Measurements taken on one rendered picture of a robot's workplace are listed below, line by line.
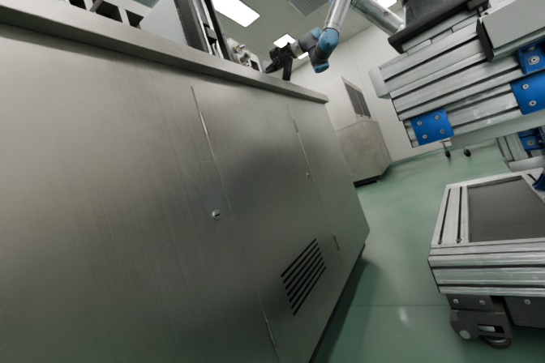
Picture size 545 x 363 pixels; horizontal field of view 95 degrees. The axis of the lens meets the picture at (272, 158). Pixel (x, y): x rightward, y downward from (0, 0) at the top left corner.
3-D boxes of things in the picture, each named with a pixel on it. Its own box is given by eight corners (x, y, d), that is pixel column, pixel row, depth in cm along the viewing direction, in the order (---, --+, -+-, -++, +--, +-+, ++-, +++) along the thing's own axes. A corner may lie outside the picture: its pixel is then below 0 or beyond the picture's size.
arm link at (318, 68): (319, 65, 110) (311, 42, 110) (312, 76, 121) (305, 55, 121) (335, 60, 110) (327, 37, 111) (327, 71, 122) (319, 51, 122)
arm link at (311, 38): (323, 40, 112) (316, 23, 112) (301, 53, 117) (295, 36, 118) (328, 44, 119) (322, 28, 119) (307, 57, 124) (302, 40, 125)
